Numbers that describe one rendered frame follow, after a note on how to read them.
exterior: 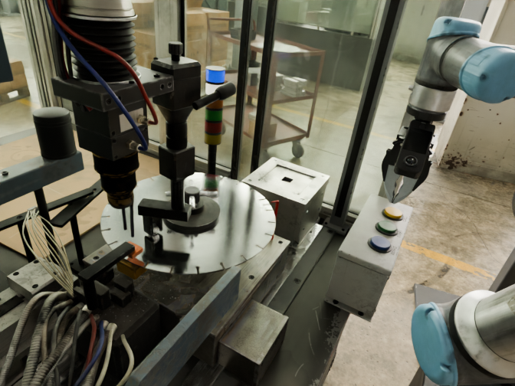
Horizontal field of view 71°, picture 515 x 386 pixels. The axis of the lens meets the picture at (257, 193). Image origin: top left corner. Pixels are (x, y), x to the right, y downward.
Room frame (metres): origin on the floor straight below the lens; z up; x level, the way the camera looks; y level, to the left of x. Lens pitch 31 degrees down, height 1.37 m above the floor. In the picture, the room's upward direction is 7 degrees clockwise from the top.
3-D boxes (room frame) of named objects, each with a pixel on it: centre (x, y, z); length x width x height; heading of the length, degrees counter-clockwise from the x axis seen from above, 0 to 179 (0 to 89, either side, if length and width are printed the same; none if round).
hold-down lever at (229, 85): (0.52, 0.09, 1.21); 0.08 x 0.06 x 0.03; 155
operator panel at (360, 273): (0.69, -0.29, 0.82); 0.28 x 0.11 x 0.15; 155
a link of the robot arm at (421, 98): (0.69, -0.30, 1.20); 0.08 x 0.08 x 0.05
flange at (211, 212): (0.58, 0.12, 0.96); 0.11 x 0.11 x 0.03
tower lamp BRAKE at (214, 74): (0.88, 0.13, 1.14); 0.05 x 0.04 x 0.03; 65
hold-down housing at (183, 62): (0.50, 0.13, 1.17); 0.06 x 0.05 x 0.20; 146
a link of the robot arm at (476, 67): (0.59, -0.33, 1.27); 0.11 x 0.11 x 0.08; 9
